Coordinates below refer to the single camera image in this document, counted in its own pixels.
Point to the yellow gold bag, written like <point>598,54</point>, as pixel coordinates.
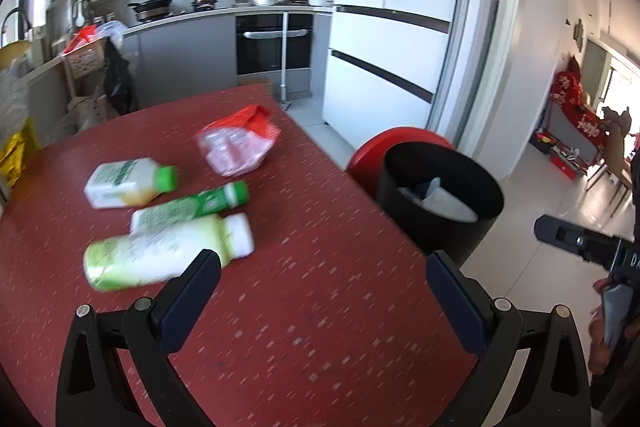
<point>17,151</point>

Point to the kitchen faucet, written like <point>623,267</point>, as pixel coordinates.
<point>23,26</point>

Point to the steel cooking pot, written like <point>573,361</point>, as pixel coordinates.
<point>204,5</point>

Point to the grey lower cabinets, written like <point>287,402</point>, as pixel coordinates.
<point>195,53</point>

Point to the clear plastic bag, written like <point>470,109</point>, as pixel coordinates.
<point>13,103</point>

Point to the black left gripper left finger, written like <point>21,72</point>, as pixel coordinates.
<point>93,389</point>

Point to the red snack bag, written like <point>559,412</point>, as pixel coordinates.
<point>238,143</point>

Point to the white mop handle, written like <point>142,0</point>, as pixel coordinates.
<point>284,103</point>

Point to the yellow basin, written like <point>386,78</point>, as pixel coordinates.
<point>13,51</point>

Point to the white refrigerator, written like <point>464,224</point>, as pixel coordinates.
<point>384,65</point>

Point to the black trash bin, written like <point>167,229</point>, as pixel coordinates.
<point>413,163</point>

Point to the black wok on stove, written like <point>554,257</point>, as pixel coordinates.
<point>151,9</point>

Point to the white square milk bottle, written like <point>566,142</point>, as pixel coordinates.
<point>131,183</point>

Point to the white paper wrapper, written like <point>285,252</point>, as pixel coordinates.
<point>432,197</point>

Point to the light green drink bottle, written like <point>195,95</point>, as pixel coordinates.
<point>157,255</point>

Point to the black built-in oven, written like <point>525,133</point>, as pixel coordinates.
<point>259,40</point>

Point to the green tube bottle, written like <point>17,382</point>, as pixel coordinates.
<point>226,197</point>

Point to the black hanging bag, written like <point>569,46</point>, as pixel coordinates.
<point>118,83</point>

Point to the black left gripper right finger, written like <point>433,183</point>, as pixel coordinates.
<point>553,389</point>

